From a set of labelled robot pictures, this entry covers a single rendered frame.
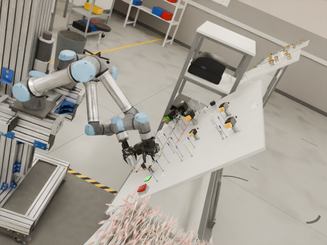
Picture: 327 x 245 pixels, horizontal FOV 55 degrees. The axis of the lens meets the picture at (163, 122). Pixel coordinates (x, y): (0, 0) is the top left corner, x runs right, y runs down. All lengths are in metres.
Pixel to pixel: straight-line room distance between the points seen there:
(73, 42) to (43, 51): 2.93
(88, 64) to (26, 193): 1.52
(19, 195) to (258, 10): 7.65
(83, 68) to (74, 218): 1.70
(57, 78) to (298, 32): 7.77
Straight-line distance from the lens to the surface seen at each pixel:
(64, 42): 5.27
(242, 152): 1.60
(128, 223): 1.08
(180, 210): 2.34
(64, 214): 3.12
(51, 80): 1.90
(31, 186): 3.01
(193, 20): 9.59
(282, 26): 9.10
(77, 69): 1.78
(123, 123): 1.85
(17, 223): 2.72
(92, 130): 2.09
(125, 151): 2.05
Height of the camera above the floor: 2.32
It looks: 28 degrees down
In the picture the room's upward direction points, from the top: 22 degrees clockwise
